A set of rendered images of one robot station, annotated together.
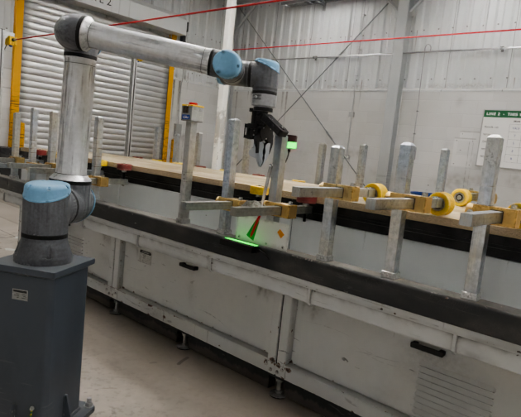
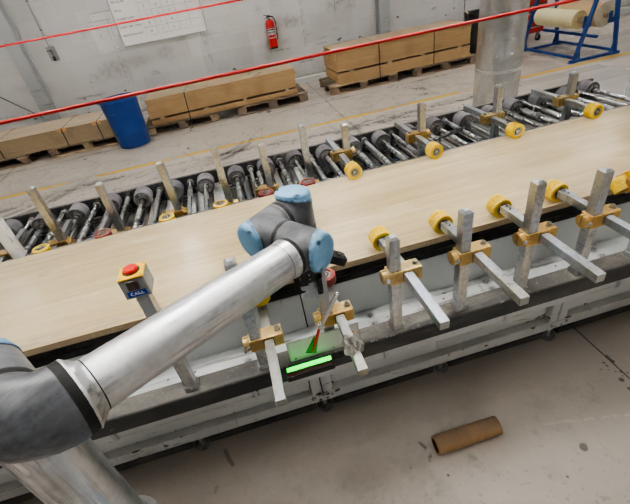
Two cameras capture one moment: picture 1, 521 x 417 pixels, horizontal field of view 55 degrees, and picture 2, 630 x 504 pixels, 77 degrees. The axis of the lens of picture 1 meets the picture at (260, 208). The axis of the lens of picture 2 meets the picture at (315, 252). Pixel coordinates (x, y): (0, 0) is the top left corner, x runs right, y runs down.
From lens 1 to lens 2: 1.59 m
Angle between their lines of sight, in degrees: 53
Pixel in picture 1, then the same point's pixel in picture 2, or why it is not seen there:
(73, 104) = (85, 481)
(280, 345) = (324, 381)
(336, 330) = not seen: hidden behind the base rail
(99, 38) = (137, 384)
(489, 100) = not seen: outside the picture
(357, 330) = not seen: hidden behind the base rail
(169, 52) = (255, 299)
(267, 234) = (333, 340)
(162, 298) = (145, 434)
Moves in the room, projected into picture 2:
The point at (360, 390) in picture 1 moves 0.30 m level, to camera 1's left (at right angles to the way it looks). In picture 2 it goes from (396, 361) to (366, 408)
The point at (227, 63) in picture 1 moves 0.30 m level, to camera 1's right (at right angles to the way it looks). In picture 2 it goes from (325, 252) to (390, 189)
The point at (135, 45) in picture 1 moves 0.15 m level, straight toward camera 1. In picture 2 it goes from (204, 335) to (286, 351)
